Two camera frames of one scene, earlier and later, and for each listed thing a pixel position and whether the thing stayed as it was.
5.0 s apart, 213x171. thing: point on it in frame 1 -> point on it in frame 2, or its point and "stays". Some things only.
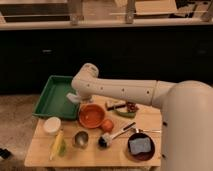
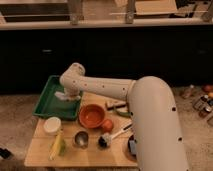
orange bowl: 91,115 stays
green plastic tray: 53,102 stays
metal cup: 80,139 stays
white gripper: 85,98 -> 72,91
